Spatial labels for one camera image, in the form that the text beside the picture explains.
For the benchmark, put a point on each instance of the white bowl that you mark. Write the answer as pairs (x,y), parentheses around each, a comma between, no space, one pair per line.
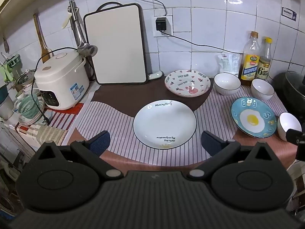
(226,83)
(288,124)
(262,89)

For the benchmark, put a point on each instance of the green strainer basket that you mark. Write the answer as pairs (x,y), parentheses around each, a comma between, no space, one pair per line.
(31,107)

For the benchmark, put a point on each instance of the hanging brown utensil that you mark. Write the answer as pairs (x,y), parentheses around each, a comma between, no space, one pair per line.
(6,47)

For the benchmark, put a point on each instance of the wall sticker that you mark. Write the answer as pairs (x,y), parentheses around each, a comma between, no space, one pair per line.
(288,13)

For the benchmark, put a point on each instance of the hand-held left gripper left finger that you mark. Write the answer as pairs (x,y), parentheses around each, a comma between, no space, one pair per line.
(100,141)

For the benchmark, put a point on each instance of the white wall outlet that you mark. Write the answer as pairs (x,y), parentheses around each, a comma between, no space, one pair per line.
(169,26)

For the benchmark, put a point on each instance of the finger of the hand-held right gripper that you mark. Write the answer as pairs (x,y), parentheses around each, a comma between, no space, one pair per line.
(293,136)

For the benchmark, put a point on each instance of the dark cooking pot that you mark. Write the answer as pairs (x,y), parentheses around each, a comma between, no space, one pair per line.
(280,88)

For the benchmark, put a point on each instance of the wooden spatula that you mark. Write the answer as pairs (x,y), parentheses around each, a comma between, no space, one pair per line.
(44,50)

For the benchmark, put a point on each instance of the small glass lid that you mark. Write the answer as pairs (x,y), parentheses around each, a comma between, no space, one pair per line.
(26,76)

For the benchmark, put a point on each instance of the white cutting board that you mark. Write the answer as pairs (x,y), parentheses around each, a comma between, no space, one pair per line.
(114,45)

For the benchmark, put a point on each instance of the green cloth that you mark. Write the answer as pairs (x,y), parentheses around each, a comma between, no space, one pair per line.
(6,74)

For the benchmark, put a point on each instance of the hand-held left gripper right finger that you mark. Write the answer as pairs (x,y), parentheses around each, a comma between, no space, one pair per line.
(211,143)

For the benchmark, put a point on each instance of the white rice paddle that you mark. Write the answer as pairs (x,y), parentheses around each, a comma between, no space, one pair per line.
(66,22)

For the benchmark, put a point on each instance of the metal ladle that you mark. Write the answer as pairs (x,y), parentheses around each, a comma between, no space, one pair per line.
(87,49)

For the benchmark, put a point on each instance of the clear plastic bag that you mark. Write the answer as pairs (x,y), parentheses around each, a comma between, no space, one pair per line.
(227,63)

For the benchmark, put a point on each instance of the teal container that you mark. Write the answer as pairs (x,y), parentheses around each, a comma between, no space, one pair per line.
(4,97)

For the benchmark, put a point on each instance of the pink patterned plate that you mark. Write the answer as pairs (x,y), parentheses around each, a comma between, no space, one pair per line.
(188,83)

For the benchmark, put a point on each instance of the blue fried egg plate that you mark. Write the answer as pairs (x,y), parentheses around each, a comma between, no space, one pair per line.
(252,119)

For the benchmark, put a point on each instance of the white rice cooker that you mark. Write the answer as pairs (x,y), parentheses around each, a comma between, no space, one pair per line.
(59,81)

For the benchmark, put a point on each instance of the green plastic holder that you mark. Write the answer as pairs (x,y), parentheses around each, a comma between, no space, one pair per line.
(13,62)

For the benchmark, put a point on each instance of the black power adapter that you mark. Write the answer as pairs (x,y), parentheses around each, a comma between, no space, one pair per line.
(161,23)

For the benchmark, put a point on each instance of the glass pot lid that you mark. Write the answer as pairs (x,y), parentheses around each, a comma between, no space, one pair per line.
(295,81)

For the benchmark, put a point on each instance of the yellow label cooking wine bottle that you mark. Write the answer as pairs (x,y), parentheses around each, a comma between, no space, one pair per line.
(250,69)

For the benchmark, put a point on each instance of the clear vinegar bottle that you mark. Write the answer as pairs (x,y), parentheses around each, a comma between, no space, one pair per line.
(264,69)

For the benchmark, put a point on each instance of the white plate with dark rim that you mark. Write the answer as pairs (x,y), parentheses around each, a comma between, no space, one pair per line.
(164,124)

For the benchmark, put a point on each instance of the striped patchwork table cover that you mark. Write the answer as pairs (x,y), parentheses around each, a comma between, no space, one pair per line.
(119,133)

